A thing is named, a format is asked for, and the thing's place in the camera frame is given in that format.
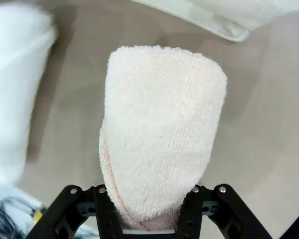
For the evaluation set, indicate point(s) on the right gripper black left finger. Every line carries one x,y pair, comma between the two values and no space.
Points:
64,214

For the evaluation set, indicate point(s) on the beige fabric basket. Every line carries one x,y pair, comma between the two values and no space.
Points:
239,15

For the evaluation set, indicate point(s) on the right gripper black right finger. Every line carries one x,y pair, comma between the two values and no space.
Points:
224,211

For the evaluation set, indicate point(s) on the pink towel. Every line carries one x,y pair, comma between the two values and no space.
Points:
162,119

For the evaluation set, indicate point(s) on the white towel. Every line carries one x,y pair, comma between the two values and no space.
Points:
15,87

